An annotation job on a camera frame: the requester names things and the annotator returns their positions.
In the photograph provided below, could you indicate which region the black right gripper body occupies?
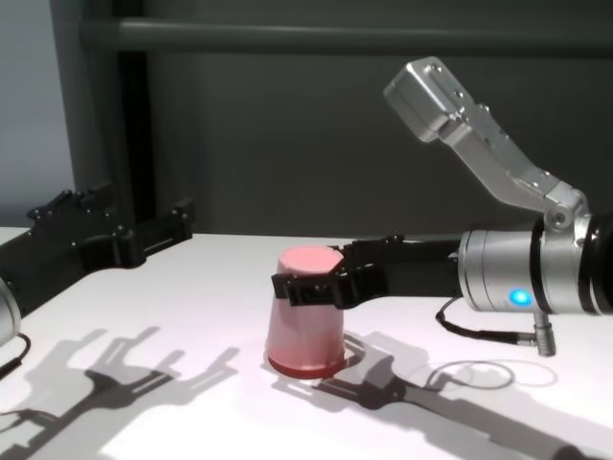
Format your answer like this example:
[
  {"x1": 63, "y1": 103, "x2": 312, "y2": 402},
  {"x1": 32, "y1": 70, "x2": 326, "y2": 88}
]
[{"x1": 341, "y1": 238, "x2": 464, "y2": 307}]

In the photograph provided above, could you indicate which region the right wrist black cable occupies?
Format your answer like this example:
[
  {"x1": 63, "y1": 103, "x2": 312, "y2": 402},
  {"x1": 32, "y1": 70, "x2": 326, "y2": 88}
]
[{"x1": 434, "y1": 295, "x2": 556, "y2": 358}]

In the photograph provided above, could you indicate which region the grey vertical frame post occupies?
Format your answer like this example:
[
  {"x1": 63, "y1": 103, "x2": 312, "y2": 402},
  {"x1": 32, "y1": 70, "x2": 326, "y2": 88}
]
[{"x1": 49, "y1": 0, "x2": 145, "y2": 221}]

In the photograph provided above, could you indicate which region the pink plastic cup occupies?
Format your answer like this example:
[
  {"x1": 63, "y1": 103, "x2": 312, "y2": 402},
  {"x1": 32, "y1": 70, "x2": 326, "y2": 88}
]
[{"x1": 265, "y1": 244, "x2": 347, "y2": 380}]

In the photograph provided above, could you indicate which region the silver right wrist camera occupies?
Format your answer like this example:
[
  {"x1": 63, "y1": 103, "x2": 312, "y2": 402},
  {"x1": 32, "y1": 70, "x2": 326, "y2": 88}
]
[{"x1": 382, "y1": 56, "x2": 594, "y2": 237}]

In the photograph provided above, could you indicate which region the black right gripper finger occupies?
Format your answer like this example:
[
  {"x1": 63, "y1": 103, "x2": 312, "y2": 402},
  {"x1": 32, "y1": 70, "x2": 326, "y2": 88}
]
[
  {"x1": 270, "y1": 271, "x2": 361, "y2": 310},
  {"x1": 331, "y1": 233, "x2": 404, "y2": 270}
]

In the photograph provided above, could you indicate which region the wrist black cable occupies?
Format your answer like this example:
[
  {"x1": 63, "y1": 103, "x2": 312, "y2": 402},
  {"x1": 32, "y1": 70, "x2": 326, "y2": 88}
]
[
  {"x1": 0, "y1": 333, "x2": 33, "y2": 376},
  {"x1": 434, "y1": 295, "x2": 556, "y2": 358}
]

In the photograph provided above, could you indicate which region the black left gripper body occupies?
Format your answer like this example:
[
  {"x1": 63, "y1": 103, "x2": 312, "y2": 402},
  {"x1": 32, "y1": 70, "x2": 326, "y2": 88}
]
[{"x1": 0, "y1": 213, "x2": 148, "y2": 317}]

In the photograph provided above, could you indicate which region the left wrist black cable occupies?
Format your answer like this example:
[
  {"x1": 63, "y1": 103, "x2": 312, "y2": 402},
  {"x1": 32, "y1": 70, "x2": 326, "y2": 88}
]
[{"x1": 0, "y1": 333, "x2": 33, "y2": 376}]

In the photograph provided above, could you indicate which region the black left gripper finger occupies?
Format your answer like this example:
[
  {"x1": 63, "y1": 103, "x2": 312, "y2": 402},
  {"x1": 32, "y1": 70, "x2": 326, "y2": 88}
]
[
  {"x1": 138, "y1": 197, "x2": 196, "y2": 259},
  {"x1": 27, "y1": 188, "x2": 117, "y2": 221}
]

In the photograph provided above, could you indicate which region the thick grey horizontal frame rail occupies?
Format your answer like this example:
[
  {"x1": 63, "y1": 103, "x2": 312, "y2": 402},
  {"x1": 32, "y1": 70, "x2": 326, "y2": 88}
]
[{"x1": 79, "y1": 17, "x2": 613, "y2": 54}]

